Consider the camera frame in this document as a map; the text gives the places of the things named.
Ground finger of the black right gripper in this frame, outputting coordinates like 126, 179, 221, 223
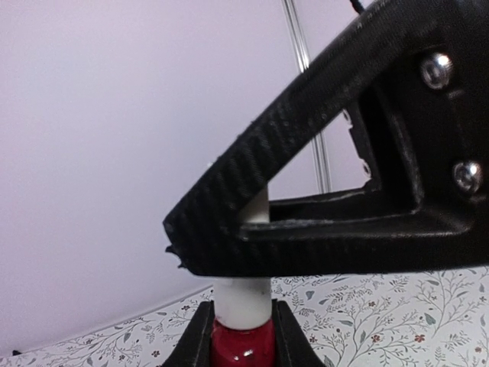
164, 1, 488, 278

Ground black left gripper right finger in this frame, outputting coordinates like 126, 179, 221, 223
272, 300, 324, 367

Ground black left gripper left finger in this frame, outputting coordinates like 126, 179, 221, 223
162, 301, 215, 367

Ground red nail polish bottle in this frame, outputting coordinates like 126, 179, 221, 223
209, 319, 276, 367

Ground aluminium corner post right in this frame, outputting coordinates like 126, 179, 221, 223
281, 0, 333, 194

